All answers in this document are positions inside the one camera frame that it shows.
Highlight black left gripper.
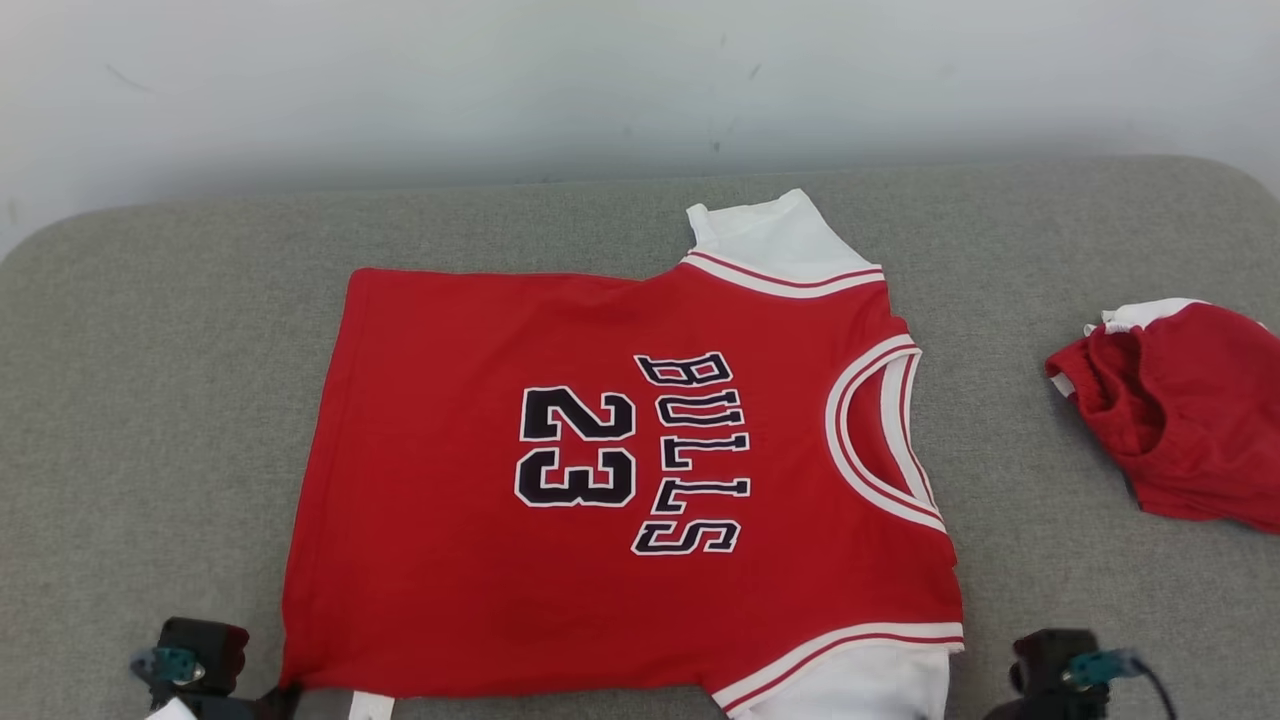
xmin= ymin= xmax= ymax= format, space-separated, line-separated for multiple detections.
xmin=194 ymin=679 xmax=302 ymax=720

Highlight red Bulls 23 jersey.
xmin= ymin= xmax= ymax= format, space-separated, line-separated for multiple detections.
xmin=280 ymin=188 xmax=967 ymax=720

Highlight red shorts with white stripe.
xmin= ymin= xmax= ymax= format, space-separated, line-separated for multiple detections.
xmin=1044 ymin=297 xmax=1280 ymax=535

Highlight grey fabric sofa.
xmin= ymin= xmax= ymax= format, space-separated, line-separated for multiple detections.
xmin=0 ymin=155 xmax=1280 ymax=720

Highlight teal left camera connector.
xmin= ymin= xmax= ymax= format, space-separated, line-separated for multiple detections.
xmin=128 ymin=647 xmax=207 ymax=687

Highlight teal camera connector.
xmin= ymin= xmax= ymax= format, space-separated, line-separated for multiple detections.
xmin=1062 ymin=649 xmax=1143 ymax=687
xmin=128 ymin=647 xmax=207 ymax=687

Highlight teal right camera connector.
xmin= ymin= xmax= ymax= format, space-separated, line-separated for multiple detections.
xmin=1062 ymin=649 xmax=1143 ymax=687

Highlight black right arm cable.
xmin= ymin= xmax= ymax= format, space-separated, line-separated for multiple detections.
xmin=1135 ymin=655 xmax=1183 ymax=720

